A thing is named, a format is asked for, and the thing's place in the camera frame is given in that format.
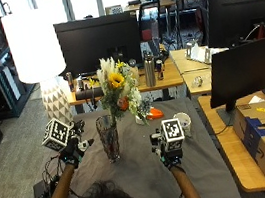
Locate black monitor with logo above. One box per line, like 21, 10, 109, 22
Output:
201, 0, 265, 51

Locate dark drink can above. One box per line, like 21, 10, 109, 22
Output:
154, 59, 167, 82

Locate sunflower bouquet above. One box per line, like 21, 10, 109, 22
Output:
93, 52, 155, 132

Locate grey table cloth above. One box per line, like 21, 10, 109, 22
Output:
4, 89, 242, 198

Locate stainless steel bottle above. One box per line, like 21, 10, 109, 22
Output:
140, 49, 159, 89

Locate clear glass vase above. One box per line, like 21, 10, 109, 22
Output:
94, 113, 123, 166

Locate white marker cube on left glove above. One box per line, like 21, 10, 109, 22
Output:
38, 115, 76, 155

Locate white paper cup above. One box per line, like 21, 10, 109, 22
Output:
172, 110, 195, 139

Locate white device on desk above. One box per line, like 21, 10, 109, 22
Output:
183, 37, 222, 68

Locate person's left hand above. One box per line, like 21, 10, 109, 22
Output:
54, 118, 99, 172

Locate wooden side desk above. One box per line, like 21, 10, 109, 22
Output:
197, 85, 265, 198

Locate large black monitor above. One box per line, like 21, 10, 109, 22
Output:
53, 9, 145, 80

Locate person's right hand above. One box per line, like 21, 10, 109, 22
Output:
148, 125, 186, 170

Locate orange scissors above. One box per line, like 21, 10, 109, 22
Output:
145, 105, 166, 122

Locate black monitor with stand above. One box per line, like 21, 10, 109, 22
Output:
200, 36, 265, 130

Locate white marker cube on right glove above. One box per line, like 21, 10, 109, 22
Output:
159, 117, 187, 153

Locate black electronics board with cables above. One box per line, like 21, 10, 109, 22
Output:
28, 154, 68, 198

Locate patterned ceramic lamp base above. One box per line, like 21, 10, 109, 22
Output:
38, 74, 76, 129

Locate white table lamp shade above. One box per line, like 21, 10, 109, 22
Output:
0, 5, 69, 88

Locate white marker cube on glove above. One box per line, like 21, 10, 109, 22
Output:
38, 115, 76, 155
159, 117, 187, 153

